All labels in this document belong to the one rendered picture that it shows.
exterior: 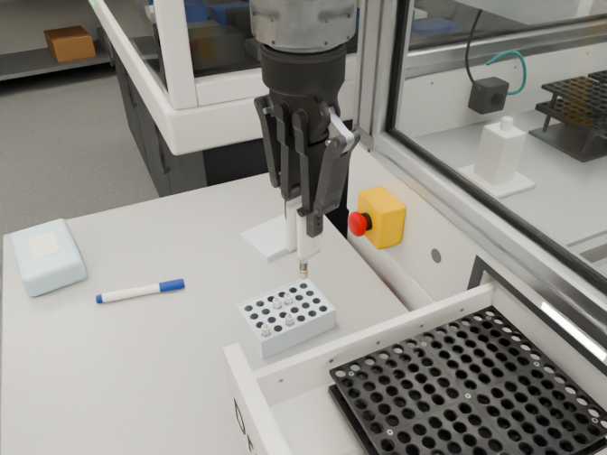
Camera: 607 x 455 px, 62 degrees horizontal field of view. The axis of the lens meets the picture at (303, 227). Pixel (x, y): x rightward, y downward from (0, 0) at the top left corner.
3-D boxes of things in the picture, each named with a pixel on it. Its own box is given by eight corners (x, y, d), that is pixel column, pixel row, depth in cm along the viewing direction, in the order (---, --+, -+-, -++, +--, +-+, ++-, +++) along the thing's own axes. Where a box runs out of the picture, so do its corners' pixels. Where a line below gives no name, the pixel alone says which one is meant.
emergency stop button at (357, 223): (357, 243, 78) (359, 222, 75) (344, 228, 81) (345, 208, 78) (373, 237, 79) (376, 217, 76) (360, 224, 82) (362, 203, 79)
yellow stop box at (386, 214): (374, 253, 78) (378, 215, 74) (351, 227, 83) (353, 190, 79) (401, 244, 80) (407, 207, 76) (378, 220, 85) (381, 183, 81)
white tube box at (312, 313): (262, 360, 71) (261, 342, 69) (238, 321, 77) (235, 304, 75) (335, 326, 76) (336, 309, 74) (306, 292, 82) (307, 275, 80)
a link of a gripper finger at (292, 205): (289, 204, 53) (285, 201, 54) (290, 255, 57) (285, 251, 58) (311, 194, 55) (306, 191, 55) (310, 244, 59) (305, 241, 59)
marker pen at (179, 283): (97, 306, 80) (95, 299, 79) (98, 299, 81) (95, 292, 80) (185, 289, 83) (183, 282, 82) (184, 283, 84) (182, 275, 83)
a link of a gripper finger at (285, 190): (284, 107, 46) (275, 102, 47) (282, 204, 53) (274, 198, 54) (315, 97, 48) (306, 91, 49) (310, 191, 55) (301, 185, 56)
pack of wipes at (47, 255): (90, 279, 85) (83, 259, 82) (29, 301, 81) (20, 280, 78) (70, 234, 95) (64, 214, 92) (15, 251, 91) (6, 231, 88)
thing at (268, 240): (267, 264, 88) (266, 256, 87) (240, 240, 94) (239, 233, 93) (322, 236, 94) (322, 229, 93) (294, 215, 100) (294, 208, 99)
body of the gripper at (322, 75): (239, 36, 44) (247, 133, 50) (302, 60, 39) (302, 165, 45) (303, 21, 48) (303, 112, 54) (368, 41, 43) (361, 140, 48)
